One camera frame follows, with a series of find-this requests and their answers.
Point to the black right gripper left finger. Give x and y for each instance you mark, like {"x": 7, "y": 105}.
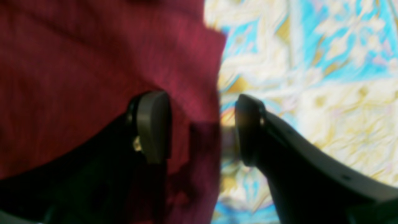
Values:
{"x": 90, "y": 184}

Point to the dark red t-shirt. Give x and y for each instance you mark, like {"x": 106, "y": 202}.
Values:
{"x": 70, "y": 67}

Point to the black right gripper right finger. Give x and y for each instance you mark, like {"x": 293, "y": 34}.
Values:
{"x": 307, "y": 185}

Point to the patterned tablecloth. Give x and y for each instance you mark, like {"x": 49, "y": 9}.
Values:
{"x": 326, "y": 67}

